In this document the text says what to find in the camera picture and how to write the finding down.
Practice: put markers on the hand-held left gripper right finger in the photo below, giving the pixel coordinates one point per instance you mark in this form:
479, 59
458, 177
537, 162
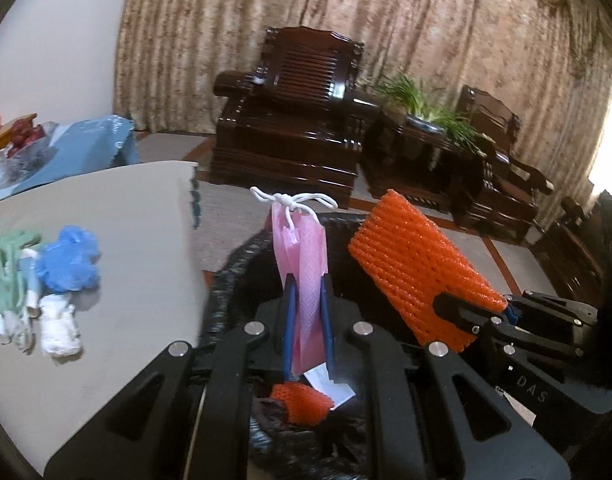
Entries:
327, 330

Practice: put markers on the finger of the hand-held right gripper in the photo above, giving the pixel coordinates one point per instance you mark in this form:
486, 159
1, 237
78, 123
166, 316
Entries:
461, 312
531, 340

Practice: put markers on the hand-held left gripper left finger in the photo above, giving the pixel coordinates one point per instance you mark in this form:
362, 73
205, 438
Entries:
289, 325

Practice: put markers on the black trash bin with bag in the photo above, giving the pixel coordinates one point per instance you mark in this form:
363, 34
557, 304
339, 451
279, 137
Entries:
235, 280

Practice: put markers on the large orange foam net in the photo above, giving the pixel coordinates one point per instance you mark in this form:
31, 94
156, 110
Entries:
411, 260

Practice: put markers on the green rubber glove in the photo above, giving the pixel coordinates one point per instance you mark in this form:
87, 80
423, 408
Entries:
5, 280

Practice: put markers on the white paper slip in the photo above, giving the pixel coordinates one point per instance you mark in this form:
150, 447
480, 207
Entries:
331, 385

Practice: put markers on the small orange foam net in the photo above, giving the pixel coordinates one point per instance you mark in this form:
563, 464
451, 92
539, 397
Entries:
306, 402

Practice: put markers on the dark wooden sofa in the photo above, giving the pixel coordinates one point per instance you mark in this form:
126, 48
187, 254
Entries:
581, 255

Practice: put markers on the beige area rug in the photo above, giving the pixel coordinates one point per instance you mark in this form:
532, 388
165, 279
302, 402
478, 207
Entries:
225, 220

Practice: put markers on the dark wooden armchair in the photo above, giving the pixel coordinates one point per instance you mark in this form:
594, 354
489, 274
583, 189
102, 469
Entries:
501, 175
286, 125

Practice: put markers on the dark wooden side table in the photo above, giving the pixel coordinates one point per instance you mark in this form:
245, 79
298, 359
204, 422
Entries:
406, 160

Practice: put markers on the green potted plant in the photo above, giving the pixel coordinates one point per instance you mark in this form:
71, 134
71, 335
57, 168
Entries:
411, 95

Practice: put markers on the blue mesh puff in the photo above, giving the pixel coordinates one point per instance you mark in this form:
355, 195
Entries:
68, 260

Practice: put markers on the blue tablecloth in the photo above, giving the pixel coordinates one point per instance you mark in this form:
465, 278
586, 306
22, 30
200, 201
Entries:
90, 145

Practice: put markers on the beige patterned curtain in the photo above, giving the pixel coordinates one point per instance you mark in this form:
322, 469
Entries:
436, 25

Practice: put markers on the glass fruit bowl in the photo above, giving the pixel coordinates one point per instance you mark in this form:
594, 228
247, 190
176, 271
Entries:
20, 162

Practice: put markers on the red apple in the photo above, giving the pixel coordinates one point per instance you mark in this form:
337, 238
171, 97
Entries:
30, 132

